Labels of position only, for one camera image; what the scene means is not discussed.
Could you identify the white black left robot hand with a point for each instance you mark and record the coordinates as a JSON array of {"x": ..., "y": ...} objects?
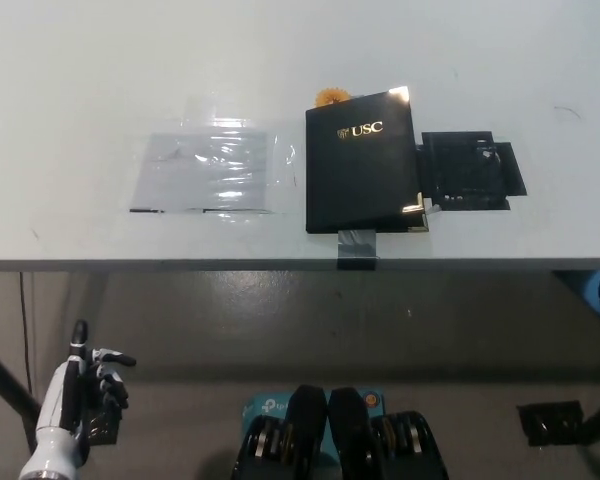
[{"x": 55, "y": 400}]

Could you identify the black USC diary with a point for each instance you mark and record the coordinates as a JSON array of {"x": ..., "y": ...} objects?
[{"x": 360, "y": 170}]

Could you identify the teal tp-link box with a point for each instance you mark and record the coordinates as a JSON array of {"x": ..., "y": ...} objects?
[{"x": 267, "y": 406}]

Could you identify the clear plastic sheet with paper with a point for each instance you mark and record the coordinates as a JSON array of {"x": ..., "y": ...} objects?
[{"x": 205, "y": 170}]

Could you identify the black tape strip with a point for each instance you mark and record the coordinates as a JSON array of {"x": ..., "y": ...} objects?
[{"x": 357, "y": 250}]

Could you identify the orange gear-shaped piece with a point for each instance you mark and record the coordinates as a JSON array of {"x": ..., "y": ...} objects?
[{"x": 330, "y": 96}]

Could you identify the blue and black object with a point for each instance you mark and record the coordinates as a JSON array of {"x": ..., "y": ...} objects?
[{"x": 592, "y": 292}]

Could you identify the black square frame fixture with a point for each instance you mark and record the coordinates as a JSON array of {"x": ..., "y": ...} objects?
[{"x": 465, "y": 170}]

